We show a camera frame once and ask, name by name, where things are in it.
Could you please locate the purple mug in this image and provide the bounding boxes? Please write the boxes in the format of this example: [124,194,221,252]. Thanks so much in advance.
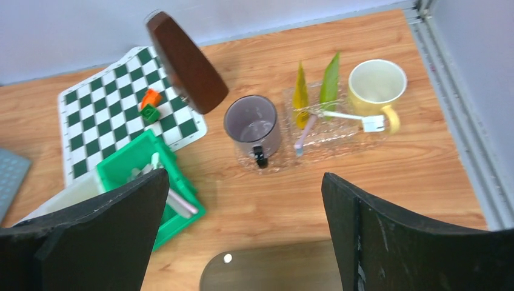
[224,95,282,158]

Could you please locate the white bin with toothpastes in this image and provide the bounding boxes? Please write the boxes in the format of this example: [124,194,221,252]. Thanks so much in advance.
[17,170,105,224]

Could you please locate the brown wooden metronome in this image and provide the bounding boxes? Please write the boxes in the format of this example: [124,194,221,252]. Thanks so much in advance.
[145,10,229,115]

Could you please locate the cream mug yellow handle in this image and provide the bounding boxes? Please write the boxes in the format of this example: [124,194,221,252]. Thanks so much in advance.
[347,59,407,134]

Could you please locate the white toothbrush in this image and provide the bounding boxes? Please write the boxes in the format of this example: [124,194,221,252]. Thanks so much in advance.
[320,111,385,133]
[150,152,164,170]

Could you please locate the green white chessboard mat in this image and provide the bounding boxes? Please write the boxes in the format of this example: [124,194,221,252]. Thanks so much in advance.
[58,46,207,186]

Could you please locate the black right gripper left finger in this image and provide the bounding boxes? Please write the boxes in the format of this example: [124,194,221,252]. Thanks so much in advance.
[1,169,169,290]

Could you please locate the orange toy block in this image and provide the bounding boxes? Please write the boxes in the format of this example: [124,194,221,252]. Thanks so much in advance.
[140,89,162,110]

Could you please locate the green toy block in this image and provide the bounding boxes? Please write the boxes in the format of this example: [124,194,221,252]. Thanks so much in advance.
[139,104,161,124]

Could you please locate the yellow toothpaste tube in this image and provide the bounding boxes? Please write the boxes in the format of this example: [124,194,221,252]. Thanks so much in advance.
[292,61,310,129]

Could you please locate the light blue perforated basket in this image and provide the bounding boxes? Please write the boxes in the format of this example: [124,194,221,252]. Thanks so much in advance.
[1,148,32,222]

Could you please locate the green plastic bin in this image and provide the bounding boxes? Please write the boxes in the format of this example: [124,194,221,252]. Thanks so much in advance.
[96,130,206,250]

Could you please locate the pink toothbrush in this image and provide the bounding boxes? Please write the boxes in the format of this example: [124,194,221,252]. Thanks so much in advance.
[166,188,199,219]
[294,115,318,157]

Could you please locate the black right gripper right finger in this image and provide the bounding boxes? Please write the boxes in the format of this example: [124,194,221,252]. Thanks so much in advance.
[321,173,513,290]

